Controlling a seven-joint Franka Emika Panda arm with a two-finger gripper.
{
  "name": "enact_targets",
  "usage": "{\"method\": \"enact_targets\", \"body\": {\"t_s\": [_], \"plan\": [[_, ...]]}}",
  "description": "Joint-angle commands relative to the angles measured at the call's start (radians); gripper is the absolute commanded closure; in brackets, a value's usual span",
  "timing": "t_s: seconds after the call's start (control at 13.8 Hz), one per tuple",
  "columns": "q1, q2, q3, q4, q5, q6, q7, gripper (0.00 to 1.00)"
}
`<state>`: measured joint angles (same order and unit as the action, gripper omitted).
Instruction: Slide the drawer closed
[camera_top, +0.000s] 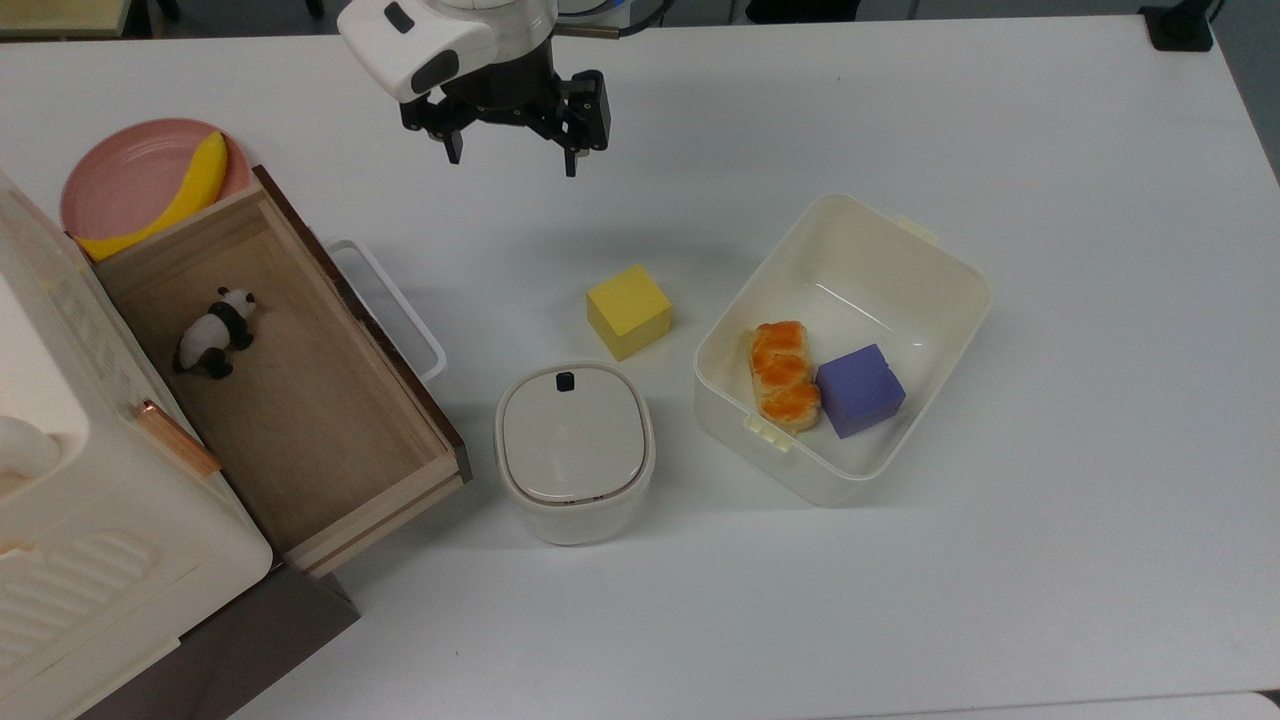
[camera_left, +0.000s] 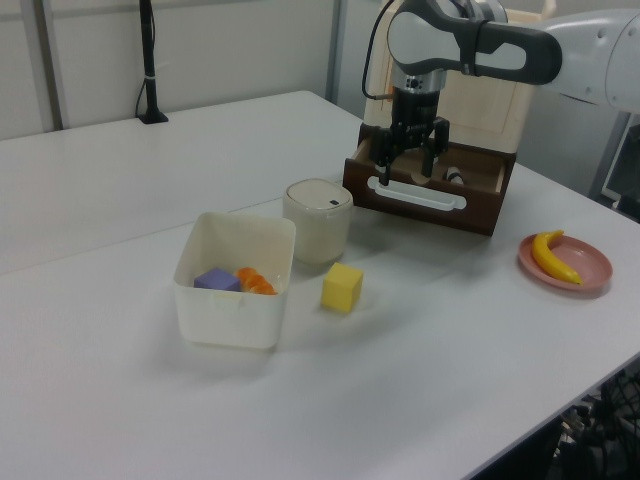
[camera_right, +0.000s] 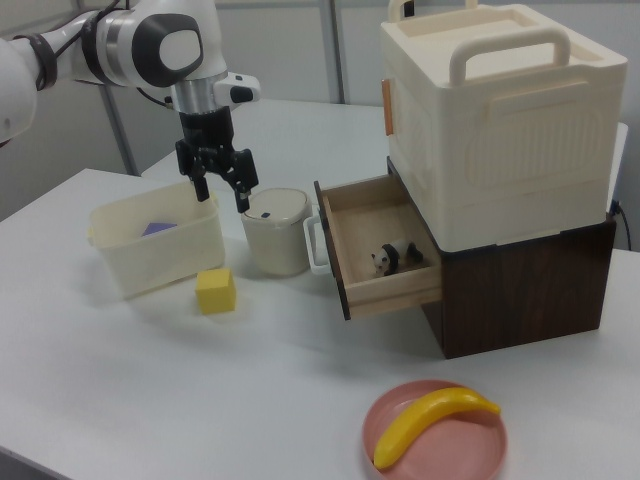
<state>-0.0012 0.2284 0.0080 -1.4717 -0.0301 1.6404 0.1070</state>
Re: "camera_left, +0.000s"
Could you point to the cream lidded round container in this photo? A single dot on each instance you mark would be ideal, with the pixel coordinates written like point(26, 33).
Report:
point(318, 220)

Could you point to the light wooden cabinet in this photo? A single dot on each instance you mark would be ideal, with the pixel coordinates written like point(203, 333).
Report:
point(465, 107)

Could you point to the yellow cube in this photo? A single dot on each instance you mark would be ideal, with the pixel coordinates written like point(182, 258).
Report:
point(342, 287)

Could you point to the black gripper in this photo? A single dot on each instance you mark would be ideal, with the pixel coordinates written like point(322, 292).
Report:
point(414, 116)

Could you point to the purple cube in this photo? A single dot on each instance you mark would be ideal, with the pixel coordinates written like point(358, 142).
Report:
point(218, 280)

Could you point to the orange toy fruit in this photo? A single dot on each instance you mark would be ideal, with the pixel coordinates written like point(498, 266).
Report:
point(256, 283)

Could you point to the black camera stand pole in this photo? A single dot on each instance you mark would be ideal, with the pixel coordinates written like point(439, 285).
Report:
point(149, 65)

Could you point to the pink plate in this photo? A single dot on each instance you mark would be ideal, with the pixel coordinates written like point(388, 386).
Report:
point(575, 265)

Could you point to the yellow banana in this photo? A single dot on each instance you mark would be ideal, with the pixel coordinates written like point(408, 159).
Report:
point(547, 257)

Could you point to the dark brown wooden drawer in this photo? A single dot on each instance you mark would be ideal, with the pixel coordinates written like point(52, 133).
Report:
point(430, 192)

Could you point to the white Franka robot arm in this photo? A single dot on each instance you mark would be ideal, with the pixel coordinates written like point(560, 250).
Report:
point(500, 45)

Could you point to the small object inside drawer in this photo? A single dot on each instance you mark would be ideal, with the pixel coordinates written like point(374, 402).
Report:
point(455, 176)

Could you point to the white open plastic bin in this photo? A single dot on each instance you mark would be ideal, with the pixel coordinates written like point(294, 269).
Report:
point(232, 280)

